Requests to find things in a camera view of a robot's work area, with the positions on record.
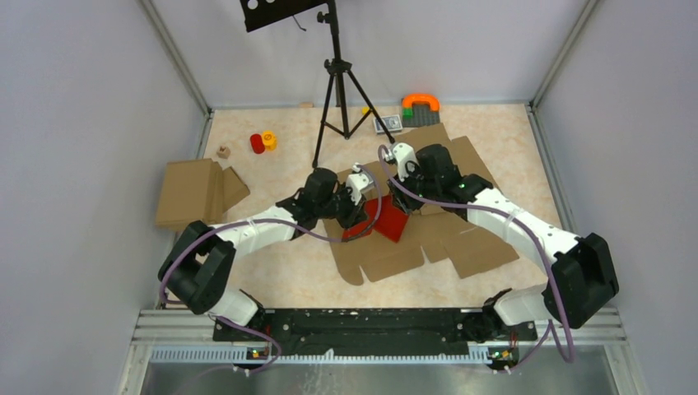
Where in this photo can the large flat cardboard sheet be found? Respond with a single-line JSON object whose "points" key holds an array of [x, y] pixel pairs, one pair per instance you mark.
{"points": [[438, 234]]}

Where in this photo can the black camera tripod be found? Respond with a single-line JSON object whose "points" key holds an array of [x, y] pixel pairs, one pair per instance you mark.
{"points": [[338, 68]]}

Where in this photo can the orange arch toy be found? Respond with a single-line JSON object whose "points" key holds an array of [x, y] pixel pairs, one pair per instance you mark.
{"points": [[421, 99]]}

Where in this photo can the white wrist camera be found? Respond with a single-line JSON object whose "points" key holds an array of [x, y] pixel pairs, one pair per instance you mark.
{"points": [[403, 156], [359, 181]]}

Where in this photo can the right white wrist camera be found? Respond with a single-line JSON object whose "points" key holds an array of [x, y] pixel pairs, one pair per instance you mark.
{"points": [[403, 156]]}

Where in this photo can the black perforated plate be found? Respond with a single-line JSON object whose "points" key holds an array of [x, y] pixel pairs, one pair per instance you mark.
{"points": [[262, 13]]}

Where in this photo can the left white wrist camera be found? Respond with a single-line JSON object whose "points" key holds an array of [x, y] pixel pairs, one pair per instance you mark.
{"points": [[359, 181]]}

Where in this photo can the small wooden cube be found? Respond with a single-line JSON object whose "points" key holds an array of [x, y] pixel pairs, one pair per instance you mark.
{"points": [[223, 152]]}

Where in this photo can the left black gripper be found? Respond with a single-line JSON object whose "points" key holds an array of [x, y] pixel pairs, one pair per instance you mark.
{"points": [[356, 213]]}

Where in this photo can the playing card deck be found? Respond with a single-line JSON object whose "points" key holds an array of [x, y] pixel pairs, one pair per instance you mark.
{"points": [[393, 123]]}

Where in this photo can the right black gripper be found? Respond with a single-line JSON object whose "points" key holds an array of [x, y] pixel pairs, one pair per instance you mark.
{"points": [[401, 194]]}

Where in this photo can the red paper box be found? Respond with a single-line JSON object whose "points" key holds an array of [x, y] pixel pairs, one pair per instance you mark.
{"points": [[390, 224]]}

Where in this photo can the yellow toy block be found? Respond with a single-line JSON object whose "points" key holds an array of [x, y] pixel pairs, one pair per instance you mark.
{"points": [[269, 139]]}

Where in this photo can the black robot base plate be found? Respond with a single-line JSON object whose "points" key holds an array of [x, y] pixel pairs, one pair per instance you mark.
{"points": [[386, 332]]}

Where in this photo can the red cylinder toy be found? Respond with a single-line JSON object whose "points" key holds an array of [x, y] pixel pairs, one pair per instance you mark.
{"points": [[257, 144]]}

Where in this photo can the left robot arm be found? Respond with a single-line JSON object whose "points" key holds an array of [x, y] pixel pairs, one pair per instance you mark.
{"points": [[197, 270]]}

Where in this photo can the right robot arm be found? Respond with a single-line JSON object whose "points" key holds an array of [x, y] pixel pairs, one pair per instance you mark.
{"points": [[581, 277]]}

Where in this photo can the folded brown cardboard box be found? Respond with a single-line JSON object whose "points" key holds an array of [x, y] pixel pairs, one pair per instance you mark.
{"points": [[197, 190]]}

